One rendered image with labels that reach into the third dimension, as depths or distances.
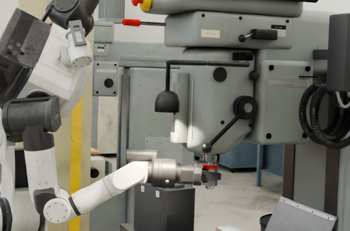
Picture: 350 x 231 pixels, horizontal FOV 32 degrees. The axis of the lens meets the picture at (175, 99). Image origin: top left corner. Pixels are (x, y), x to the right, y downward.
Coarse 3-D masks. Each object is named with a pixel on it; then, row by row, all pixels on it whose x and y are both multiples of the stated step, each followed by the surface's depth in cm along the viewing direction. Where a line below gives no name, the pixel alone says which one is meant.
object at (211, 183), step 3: (204, 168) 186; (210, 171) 185; (213, 171) 185; (216, 171) 186; (216, 180) 186; (204, 183) 186; (207, 183) 185; (210, 183) 185; (213, 183) 185; (216, 183) 186
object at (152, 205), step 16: (144, 192) 218; (160, 192) 210; (176, 192) 208; (192, 192) 212; (144, 208) 218; (160, 208) 210; (176, 208) 209; (192, 208) 213; (144, 224) 219; (160, 224) 210; (176, 224) 209; (192, 224) 213
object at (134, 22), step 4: (124, 20) 183; (128, 20) 183; (132, 20) 184; (136, 20) 184; (140, 20) 185; (124, 24) 183; (128, 24) 184; (132, 24) 184; (136, 24) 184; (140, 24) 185; (144, 24) 186; (148, 24) 186; (152, 24) 187; (156, 24) 187; (160, 24) 188; (164, 24) 188
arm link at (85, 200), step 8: (96, 184) 183; (64, 192) 185; (80, 192) 182; (88, 192) 182; (96, 192) 182; (104, 192) 182; (72, 200) 182; (80, 200) 181; (88, 200) 181; (96, 200) 182; (104, 200) 183; (72, 208) 181; (80, 208) 181; (88, 208) 182; (72, 216) 181
